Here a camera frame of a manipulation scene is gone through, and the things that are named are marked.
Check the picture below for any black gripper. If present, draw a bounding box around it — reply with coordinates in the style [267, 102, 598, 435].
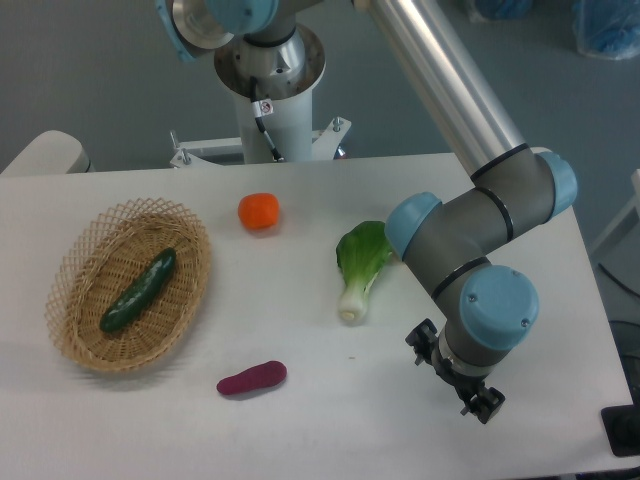
[405, 319, 505, 424]

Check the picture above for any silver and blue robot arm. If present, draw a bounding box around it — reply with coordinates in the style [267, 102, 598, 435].
[155, 1, 577, 422]

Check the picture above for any green cucumber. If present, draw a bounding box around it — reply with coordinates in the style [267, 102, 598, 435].
[99, 247, 177, 334]

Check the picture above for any woven wicker basket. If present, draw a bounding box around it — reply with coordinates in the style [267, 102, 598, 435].
[45, 198, 211, 372]

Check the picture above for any green bok choy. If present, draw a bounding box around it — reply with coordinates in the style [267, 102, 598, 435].
[335, 220, 392, 323]

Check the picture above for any black device at table edge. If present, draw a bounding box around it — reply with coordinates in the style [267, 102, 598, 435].
[601, 405, 639, 457]

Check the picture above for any purple sweet potato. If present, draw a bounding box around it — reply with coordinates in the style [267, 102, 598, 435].
[216, 360, 288, 396]

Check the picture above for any orange persimmon fruit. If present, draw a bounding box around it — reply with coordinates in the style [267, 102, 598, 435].
[237, 192, 280, 230]

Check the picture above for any blue plastic bag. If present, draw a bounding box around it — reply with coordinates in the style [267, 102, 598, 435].
[572, 0, 639, 60]

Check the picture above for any white chair back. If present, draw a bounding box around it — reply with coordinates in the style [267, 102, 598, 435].
[1, 130, 95, 178]

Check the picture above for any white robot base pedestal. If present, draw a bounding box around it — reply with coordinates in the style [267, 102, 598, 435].
[170, 24, 352, 168]

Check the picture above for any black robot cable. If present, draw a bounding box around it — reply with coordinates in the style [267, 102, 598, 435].
[248, 75, 287, 162]

